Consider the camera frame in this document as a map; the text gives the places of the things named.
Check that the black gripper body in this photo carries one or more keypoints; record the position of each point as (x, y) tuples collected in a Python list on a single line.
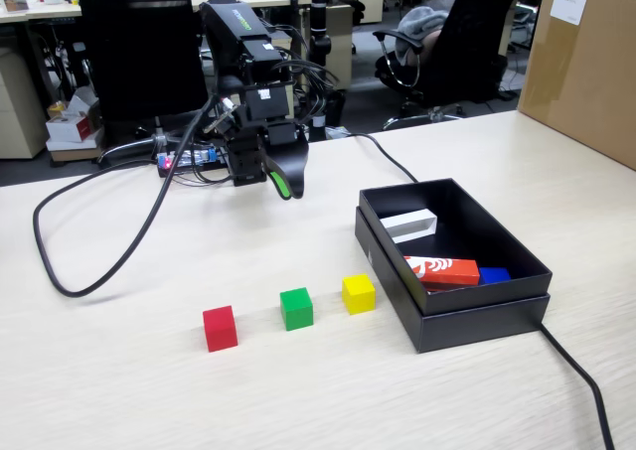
[(268, 102)]

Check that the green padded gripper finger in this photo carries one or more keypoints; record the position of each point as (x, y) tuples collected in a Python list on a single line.
[(280, 184)]

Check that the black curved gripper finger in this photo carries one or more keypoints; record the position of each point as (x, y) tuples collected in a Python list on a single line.
[(295, 164)]

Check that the green cube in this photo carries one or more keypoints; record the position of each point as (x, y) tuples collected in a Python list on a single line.
[(296, 311)]

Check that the yellow cube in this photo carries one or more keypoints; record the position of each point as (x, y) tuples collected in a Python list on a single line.
[(359, 296)]

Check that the red cube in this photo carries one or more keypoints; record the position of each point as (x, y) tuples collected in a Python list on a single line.
[(220, 331)]

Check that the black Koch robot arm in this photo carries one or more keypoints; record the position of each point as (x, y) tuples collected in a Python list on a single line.
[(228, 33)]

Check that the black open box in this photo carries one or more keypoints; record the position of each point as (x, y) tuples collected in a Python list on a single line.
[(472, 331)]

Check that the large cardboard box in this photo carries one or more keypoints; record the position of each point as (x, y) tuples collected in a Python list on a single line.
[(581, 72)]

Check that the beige narrow cabinet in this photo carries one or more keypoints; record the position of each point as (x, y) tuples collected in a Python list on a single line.
[(340, 47)]

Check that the black vertical pole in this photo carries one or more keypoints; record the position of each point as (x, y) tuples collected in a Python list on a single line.
[(318, 23)]

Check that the controller board with red LED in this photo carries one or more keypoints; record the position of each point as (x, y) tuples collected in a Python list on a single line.
[(166, 162)]

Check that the white rectangular block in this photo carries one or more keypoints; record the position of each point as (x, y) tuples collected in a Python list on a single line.
[(405, 220)]

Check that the black mesh office chair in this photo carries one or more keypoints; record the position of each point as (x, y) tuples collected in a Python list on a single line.
[(139, 47)]

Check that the grey cloth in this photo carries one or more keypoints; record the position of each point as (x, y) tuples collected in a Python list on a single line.
[(422, 20)]

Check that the orange printed carton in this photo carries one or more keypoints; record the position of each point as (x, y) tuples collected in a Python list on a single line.
[(449, 273)]

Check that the white red open carton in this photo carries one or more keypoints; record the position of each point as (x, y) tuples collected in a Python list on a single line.
[(69, 127)]

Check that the black chrome-armed office chair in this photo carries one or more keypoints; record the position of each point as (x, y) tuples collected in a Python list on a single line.
[(472, 47)]

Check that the blue cube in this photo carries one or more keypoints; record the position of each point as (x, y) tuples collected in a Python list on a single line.
[(494, 275)]

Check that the beige low cabinet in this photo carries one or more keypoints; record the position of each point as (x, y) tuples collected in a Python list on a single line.
[(17, 112)]

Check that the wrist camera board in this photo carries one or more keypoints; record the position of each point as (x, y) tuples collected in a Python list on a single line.
[(223, 117)]

